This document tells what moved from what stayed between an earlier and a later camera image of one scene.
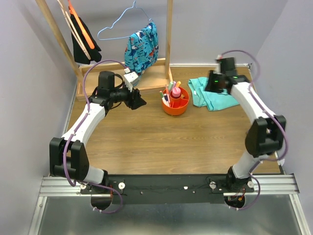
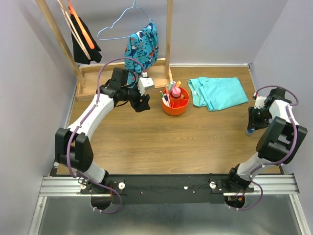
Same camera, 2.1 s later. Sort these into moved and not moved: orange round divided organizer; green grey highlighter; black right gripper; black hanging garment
Moved: black right gripper
Not moved: black hanging garment; green grey highlighter; orange round divided organizer
